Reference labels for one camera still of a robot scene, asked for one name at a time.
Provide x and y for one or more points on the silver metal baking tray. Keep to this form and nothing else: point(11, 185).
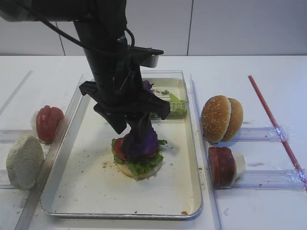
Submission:
point(84, 181)

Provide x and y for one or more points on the front sesame bun top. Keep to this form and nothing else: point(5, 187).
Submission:
point(215, 118)

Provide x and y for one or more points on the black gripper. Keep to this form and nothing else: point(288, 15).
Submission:
point(124, 100)

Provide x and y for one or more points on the clear plastic container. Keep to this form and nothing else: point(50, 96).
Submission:
point(169, 85)

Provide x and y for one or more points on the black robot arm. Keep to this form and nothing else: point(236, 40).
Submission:
point(100, 28)

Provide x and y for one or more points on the tomato slice on burger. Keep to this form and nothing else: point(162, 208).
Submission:
point(116, 147)

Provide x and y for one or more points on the red plastic strip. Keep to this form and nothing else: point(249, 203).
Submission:
point(273, 122)

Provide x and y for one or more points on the green lettuce in container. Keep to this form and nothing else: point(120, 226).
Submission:
point(177, 100)

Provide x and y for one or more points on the pale bun half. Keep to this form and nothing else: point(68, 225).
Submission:
point(24, 162)

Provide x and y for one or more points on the clear rail under buns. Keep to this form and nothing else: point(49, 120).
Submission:
point(266, 134)

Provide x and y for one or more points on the front red tomato slice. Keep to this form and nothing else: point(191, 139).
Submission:
point(39, 127)

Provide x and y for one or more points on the front dark meat patty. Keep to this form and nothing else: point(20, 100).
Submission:
point(215, 166)

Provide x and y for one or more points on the clear rail left of tray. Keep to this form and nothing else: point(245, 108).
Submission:
point(35, 194)

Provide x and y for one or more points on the white plastic pusher block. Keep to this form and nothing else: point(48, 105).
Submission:
point(240, 164)

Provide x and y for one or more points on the green lettuce on bun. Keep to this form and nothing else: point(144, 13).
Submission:
point(158, 150)

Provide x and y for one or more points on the clear rail under patties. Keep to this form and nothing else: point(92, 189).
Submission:
point(291, 179)

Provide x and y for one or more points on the clear rail under tomatoes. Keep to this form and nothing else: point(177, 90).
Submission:
point(10, 136)

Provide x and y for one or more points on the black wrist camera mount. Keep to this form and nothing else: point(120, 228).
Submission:
point(146, 56)

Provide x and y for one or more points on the clear strip far left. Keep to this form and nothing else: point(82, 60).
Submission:
point(16, 90)

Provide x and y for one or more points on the rear red tomato slice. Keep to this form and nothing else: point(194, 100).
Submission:
point(51, 118)

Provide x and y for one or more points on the rear sesame bun top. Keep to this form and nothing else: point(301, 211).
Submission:
point(236, 120)

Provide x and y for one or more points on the clear rail right of tray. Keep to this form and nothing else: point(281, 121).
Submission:
point(207, 171)

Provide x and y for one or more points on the rear dark meat patty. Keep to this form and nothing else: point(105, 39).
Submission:
point(227, 166)

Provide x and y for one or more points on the red tomato slice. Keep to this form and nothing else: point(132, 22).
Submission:
point(39, 127)
point(51, 118)

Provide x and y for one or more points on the dark meat patty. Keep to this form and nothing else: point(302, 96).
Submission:
point(215, 166)
point(227, 166)

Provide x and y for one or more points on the bottom bun on tray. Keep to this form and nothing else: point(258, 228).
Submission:
point(140, 169)

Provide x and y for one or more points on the clear rail of tray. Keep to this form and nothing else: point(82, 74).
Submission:
point(35, 194)
point(207, 171)

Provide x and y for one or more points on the sesame bun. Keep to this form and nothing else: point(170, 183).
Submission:
point(215, 118)
point(236, 120)

